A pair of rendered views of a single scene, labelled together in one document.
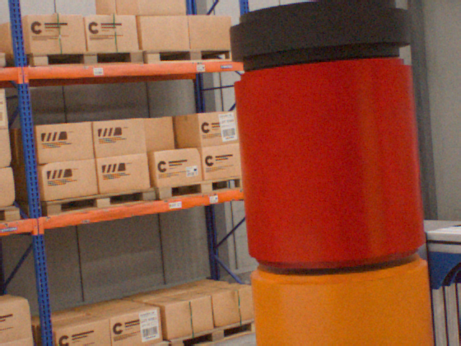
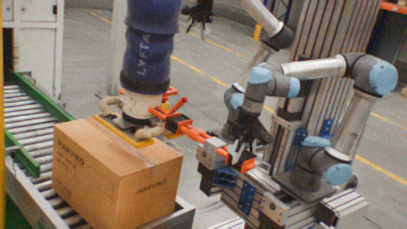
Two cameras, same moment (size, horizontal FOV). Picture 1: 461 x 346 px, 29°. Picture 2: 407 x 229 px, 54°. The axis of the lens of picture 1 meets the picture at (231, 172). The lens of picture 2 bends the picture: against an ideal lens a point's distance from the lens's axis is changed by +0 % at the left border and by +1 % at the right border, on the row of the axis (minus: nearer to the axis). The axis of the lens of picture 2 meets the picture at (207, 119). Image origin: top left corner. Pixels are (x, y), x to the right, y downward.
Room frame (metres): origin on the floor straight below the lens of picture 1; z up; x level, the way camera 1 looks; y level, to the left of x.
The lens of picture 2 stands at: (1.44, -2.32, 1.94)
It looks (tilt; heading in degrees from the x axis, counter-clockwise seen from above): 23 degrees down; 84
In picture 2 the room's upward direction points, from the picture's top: 11 degrees clockwise
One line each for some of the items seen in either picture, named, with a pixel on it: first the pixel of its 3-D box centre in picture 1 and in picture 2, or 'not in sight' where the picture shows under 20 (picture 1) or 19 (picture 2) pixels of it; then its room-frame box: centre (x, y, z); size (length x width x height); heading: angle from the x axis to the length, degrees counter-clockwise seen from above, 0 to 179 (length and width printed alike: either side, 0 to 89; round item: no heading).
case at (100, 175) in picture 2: not in sight; (114, 172); (1.20, -0.42, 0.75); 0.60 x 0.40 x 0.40; 136
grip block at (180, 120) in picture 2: not in sight; (178, 123); (1.49, -0.76, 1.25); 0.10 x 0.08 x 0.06; 45
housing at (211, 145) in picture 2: not in sight; (215, 146); (1.64, -0.91, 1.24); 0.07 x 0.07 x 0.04; 45
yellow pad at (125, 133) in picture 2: not in sight; (122, 126); (1.25, -0.65, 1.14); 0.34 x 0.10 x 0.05; 135
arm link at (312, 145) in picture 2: not in sight; (315, 152); (2.12, -0.75, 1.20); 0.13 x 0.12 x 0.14; 106
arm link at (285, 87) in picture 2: not in sight; (280, 85); (1.83, -0.94, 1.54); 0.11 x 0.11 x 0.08; 16
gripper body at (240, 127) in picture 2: not in sight; (246, 124); (1.73, -0.98, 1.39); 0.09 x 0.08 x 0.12; 135
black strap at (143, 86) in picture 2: not in sight; (145, 78); (1.32, -0.58, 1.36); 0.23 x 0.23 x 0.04
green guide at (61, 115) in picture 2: not in sight; (58, 107); (0.58, 0.64, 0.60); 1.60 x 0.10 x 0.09; 132
